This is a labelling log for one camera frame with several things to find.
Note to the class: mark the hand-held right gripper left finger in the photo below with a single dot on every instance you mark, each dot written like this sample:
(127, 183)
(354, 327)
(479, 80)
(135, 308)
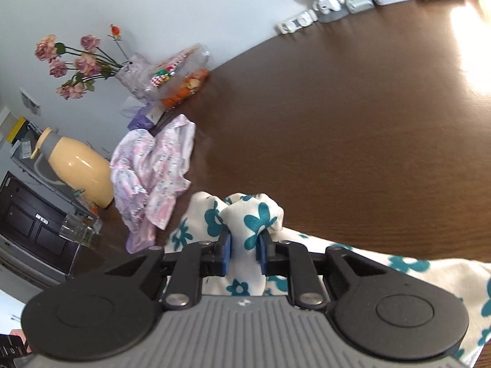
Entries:
(226, 253)

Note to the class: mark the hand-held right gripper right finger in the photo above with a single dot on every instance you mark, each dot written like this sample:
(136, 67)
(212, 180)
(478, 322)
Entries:
(262, 255)

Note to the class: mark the white teal floral garment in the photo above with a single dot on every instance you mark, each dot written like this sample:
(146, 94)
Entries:
(238, 214)

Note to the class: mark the pink floral garment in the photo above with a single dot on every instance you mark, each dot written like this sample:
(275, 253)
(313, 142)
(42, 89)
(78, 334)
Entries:
(153, 168)

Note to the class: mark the clear glass cup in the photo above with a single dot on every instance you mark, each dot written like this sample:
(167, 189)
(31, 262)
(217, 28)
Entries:
(76, 232)

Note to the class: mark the small clear snack packet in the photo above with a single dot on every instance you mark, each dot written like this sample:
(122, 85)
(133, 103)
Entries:
(90, 207)

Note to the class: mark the yellow thermos jug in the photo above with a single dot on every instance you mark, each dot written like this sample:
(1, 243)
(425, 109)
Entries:
(80, 168)

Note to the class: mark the clear plastic snack bag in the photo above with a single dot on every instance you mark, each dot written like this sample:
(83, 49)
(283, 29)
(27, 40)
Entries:
(180, 80)

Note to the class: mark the clear wrapped flower vase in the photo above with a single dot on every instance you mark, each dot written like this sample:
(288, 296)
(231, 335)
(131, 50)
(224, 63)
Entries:
(134, 73)

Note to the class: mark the yellow black panel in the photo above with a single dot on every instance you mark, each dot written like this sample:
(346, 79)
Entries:
(17, 130)

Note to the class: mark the dried rose bouquet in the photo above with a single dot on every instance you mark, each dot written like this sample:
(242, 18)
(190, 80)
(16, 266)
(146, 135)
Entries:
(86, 63)

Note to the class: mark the white letter ornament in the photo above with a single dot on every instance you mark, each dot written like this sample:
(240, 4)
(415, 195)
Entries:
(297, 21)

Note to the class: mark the wall socket panel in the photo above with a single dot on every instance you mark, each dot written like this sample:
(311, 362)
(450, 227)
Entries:
(30, 101)

